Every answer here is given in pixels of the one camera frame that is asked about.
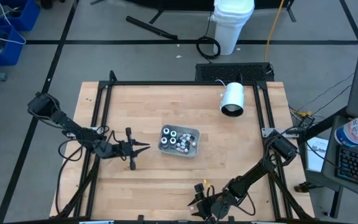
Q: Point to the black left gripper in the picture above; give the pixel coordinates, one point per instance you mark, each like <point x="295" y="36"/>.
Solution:
<point x="126" y="149"/>

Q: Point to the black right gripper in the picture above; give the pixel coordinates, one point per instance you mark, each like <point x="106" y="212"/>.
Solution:
<point x="217" y="205"/>

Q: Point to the bottles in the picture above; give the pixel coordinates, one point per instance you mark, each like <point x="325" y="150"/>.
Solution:
<point x="172" y="141"/>
<point x="164" y="141"/>

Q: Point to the large blue-tipped food coloring bottle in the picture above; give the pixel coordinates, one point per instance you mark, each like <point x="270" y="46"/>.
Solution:
<point x="166" y="130"/>

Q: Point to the large green-tipped food coloring bottle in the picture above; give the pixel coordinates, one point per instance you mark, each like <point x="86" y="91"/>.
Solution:
<point x="173" y="133"/>

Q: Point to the small black food coloring bottle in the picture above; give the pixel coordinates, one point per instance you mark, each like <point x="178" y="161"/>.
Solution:
<point x="181" y="136"/>

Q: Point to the small dark food coloring bottle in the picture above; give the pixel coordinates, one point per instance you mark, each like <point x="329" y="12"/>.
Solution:
<point x="186" y="151"/>

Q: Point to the small blue food coloring bottle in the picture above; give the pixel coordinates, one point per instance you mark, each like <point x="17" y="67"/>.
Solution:
<point x="187" y="136"/>

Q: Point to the light grey plastic bin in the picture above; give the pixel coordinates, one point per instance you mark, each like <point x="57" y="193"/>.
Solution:
<point x="196" y="130"/>

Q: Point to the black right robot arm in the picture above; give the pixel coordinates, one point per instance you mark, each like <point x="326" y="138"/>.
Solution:
<point x="253" y="174"/>

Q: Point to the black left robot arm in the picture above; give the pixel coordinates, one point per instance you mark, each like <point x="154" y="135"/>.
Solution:
<point x="70" y="124"/>

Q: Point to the black table clamp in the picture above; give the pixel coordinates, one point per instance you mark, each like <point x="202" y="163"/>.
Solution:
<point x="304" y="187"/>

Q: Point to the white spotlight lamp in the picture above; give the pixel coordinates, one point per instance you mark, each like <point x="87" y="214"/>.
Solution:
<point x="232" y="96"/>

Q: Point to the black perforated floor panel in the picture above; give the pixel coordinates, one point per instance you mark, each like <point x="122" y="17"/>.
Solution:
<point x="232" y="72"/>

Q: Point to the black floor bar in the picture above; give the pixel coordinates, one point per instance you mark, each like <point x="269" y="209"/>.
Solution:
<point x="151" y="28"/>

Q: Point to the white paper sheet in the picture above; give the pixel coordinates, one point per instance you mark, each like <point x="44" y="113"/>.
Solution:
<point x="314" y="158"/>

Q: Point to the white trash bin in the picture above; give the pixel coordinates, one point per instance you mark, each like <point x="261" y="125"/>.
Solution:
<point x="232" y="28"/>

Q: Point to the blue storage bin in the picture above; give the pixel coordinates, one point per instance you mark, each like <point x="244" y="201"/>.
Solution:
<point x="8" y="59"/>
<point x="30" y="15"/>

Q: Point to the black keyboard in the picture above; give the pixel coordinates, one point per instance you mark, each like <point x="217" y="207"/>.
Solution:
<point x="357" y="168"/>

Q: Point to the white wipes canister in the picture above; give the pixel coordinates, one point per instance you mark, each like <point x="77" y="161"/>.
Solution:
<point x="356" y="129"/>

